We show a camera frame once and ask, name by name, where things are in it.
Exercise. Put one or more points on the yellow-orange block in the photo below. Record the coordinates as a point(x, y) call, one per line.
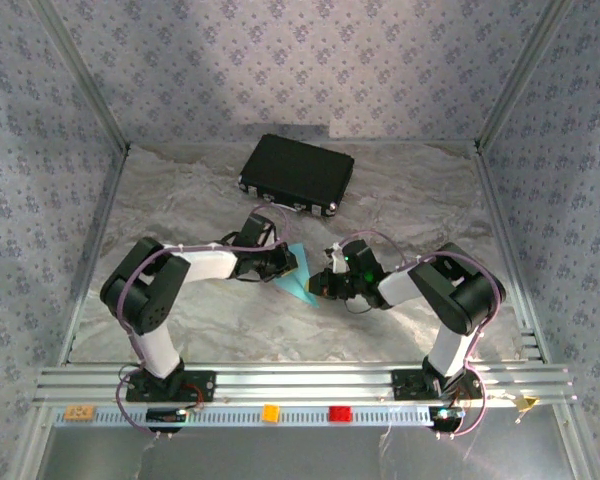
point(271, 413)

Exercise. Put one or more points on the yellow tape piece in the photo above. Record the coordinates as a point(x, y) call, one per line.
point(527, 402)

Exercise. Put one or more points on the aluminium mounting rail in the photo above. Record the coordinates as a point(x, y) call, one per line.
point(300, 382)

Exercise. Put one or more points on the orange label block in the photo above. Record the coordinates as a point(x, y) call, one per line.
point(80, 413)

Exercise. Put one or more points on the black controller board with LED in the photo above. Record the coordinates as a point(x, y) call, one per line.
point(445, 416)
point(162, 415)

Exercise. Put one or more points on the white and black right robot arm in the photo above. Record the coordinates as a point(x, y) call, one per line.
point(395, 287)

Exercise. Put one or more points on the grey metal panel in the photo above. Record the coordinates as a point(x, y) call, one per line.
point(300, 455)

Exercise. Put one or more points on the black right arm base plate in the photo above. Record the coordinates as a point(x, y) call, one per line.
point(405, 385)

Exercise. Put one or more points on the light blue cloth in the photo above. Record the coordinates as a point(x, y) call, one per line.
point(300, 290)

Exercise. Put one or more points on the aluminium table side rail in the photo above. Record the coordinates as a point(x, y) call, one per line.
point(510, 250)
point(96, 250)

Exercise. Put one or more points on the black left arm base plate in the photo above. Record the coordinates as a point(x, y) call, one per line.
point(202, 385)

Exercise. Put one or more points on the black hard case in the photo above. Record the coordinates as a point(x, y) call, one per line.
point(295, 167)

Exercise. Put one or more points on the red block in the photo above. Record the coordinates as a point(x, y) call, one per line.
point(340, 414)

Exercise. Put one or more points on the aluminium corner post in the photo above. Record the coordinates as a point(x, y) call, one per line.
point(86, 75)
point(520, 75)

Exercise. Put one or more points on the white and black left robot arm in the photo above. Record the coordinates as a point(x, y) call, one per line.
point(207, 262)

